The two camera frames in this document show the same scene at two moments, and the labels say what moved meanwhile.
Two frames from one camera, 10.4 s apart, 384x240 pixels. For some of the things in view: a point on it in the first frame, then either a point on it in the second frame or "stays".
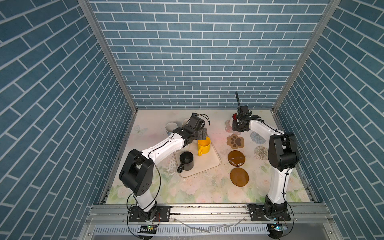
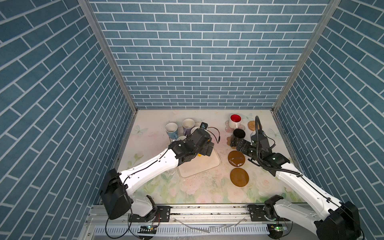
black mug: x=187 y=158 -> x=238 y=134
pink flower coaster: x=228 y=128 stays
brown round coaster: x=236 y=158 stays
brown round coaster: x=239 y=177 stays
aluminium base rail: x=211 y=214 stays
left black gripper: x=201 y=135 -> x=205 y=150
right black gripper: x=234 y=126 -> x=244 y=147
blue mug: x=169 y=128 stays
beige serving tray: x=204 y=162 stays
